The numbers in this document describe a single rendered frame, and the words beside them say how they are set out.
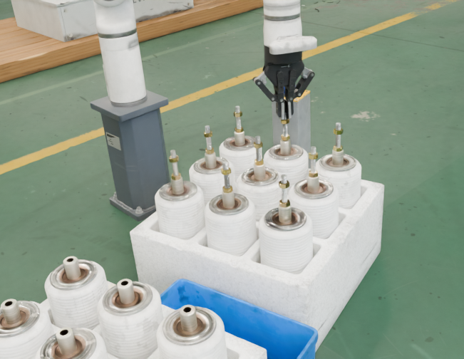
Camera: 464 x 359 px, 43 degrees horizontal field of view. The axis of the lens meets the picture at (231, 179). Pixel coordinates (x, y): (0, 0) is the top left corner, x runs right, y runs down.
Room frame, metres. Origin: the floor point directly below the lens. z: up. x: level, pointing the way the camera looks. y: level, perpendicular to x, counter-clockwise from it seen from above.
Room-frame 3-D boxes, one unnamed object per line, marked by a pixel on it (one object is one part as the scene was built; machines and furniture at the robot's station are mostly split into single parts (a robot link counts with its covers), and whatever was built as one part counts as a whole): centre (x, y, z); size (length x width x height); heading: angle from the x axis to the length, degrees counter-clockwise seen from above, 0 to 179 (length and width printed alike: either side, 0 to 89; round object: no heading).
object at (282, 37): (1.12, -0.13, 0.52); 0.11 x 0.09 x 0.06; 12
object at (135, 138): (1.41, 0.24, 0.15); 0.15 x 0.15 x 0.30; 40
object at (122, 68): (1.41, 0.24, 0.39); 0.09 x 0.09 x 0.17; 40
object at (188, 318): (0.63, 0.08, 0.26); 0.02 x 0.02 x 0.03
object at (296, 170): (1.14, -0.12, 0.16); 0.10 x 0.10 x 0.18
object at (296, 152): (1.14, -0.12, 0.25); 0.08 x 0.08 x 0.01
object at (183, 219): (1.01, 0.11, 0.16); 0.10 x 0.10 x 0.18
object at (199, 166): (1.11, 0.04, 0.25); 0.08 x 0.08 x 0.01
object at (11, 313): (0.67, 0.34, 0.26); 0.02 x 0.02 x 0.03
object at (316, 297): (1.04, -0.06, 0.09); 0.39 x 0.39 x 0.18; 56
